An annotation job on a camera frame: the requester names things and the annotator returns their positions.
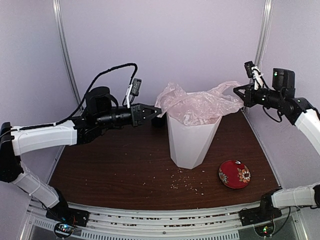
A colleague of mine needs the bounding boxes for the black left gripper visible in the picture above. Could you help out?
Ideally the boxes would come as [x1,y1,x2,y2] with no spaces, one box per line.
[95,102,162,129]

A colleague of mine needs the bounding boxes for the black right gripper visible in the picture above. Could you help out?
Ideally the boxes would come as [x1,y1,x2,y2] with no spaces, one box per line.
[233,82,284,109]

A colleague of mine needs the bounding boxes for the translucent pink plastic bag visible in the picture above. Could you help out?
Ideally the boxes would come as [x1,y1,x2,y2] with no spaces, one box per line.
[154,81,244,126]

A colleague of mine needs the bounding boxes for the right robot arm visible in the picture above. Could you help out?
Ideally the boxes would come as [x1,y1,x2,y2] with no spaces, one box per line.
[233,61,320,226]

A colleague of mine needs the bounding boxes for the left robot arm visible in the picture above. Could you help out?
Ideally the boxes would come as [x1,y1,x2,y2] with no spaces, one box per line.
[0,86,162,227]

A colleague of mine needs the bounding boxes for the white faceted trash bin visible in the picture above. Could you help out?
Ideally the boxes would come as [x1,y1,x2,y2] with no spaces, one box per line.
[167,115,222,170]

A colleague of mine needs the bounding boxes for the dark blue enamel mug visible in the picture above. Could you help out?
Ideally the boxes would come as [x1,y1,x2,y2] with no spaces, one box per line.
[151,115,167,128]

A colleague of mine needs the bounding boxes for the red floral plate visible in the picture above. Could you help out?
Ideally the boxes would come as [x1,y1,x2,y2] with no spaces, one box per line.
[218,160,251,190]

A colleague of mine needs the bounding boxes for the right base circuit board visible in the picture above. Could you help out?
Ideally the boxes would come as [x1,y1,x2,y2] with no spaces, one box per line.
[254,222,275,237]

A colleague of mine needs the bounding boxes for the base circuit board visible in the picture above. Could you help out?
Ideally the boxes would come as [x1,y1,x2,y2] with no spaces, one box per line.
[53,222,75,238]
[254,222,275,237]

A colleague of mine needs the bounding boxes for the left base circuit board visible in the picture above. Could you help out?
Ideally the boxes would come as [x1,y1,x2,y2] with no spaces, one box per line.
[53,222,75,238]

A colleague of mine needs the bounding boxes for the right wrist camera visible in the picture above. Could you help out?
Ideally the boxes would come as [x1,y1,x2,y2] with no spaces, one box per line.
[244,61,265,90]

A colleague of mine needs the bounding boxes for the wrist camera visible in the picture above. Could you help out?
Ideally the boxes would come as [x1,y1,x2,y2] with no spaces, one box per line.
[244,61,265,90]
[124,78,142,109]

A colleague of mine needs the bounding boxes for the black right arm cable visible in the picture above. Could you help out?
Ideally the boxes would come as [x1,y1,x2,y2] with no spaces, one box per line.
[262,104,285,123]

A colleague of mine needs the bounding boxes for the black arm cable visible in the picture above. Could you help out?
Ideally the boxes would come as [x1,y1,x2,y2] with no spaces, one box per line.
[262,104,285,123]
[67,62,139,123]

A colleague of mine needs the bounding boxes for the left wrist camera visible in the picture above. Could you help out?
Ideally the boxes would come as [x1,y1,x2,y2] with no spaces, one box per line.
[124,78,142,109]

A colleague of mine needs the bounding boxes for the aluminium corner post right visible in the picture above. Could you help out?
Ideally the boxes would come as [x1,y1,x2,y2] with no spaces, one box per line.
[254,0,274,70]

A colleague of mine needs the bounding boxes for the aluminium corner post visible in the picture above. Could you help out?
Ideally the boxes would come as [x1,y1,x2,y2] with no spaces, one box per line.
[52,0,81,105]
[254,0,274,70]

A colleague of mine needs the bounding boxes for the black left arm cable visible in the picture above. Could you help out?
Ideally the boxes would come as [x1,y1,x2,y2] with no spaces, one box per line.
[67,62,139,123]

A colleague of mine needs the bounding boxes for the aluminium front rail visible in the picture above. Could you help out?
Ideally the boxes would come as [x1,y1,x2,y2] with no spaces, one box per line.
[18,199,309,240]

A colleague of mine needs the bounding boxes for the aluminium corner post left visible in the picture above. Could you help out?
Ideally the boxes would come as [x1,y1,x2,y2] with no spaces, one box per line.
[52,0,81,105]

